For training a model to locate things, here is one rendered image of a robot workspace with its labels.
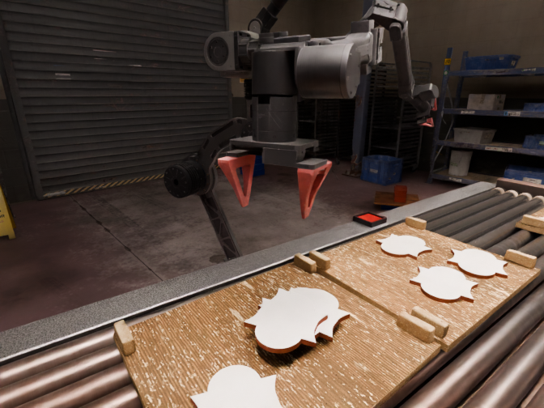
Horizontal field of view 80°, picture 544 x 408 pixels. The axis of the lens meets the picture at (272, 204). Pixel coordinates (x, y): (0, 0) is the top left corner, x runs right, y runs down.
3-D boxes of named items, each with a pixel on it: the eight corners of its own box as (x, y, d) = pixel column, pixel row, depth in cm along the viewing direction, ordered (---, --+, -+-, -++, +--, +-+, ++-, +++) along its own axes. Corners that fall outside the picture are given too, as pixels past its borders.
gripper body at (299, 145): (254, 147, 48) (254, 95, 46) (319, 154, 44) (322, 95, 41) (228, 154, 43) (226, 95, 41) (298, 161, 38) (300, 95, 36)
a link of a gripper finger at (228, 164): (244, 197, 52) (244, 138, 49) (285, 205, 49) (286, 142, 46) (218, 210, 46) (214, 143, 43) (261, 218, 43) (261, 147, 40)
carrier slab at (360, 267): (303, 265, 79) (303, 259, 79) (403, 227, 102) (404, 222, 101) (447, 353, 52) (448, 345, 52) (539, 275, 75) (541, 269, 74)
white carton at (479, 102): (466, 110, 466) (468, 93, 459) (477, 109, 480) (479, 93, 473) (492, 111, 436) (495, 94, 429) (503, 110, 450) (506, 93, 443)
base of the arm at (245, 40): (248, 71, 118) (247, 34, 114) (267, 70, 114) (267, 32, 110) (235, 70, 110) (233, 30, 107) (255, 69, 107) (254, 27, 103)
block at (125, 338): (114, 336, 54) (112, 322, 53) (126, 331, 55) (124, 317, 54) (124, 358, 49) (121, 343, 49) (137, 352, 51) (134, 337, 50)
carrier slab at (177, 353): (113, 340, 55) (112, 332, 55) (295, 265, 79) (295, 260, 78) (210, 564, 29) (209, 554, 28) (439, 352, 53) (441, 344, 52)
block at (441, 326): (408, 320, 57) (410, 308, 57) (414, 316, 59) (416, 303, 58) (442, 341, 53) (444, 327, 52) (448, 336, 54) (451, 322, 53)
